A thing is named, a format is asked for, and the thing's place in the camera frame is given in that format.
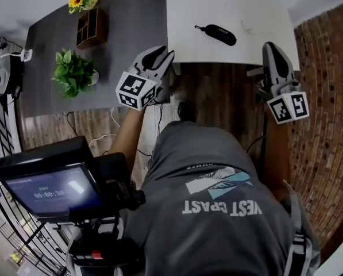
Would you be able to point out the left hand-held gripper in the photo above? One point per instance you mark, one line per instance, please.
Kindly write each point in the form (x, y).
(134, 89)

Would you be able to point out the brown wooden desk organizer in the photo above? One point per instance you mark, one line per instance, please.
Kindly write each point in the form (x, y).
(90, 29)

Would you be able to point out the person's left forearm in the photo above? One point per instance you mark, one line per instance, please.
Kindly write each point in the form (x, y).
(128, 137)

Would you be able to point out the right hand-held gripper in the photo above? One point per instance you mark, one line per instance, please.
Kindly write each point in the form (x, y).
(289, 108)

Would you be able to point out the person's right forearm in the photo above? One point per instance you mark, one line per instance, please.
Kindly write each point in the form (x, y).
(277, 154)

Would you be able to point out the green leafy potted plant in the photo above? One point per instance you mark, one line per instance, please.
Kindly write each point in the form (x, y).
(73, 73)

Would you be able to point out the black zippered pouch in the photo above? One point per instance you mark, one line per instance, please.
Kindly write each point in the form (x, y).
(220, 34)

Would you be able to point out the black metal railing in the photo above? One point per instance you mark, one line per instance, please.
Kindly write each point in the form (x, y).
(0, 125)

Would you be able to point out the black chest rig mount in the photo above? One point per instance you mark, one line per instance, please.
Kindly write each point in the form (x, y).
(111, 249)

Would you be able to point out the person's grey t-shirt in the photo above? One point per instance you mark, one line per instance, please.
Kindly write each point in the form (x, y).
(211, 234)

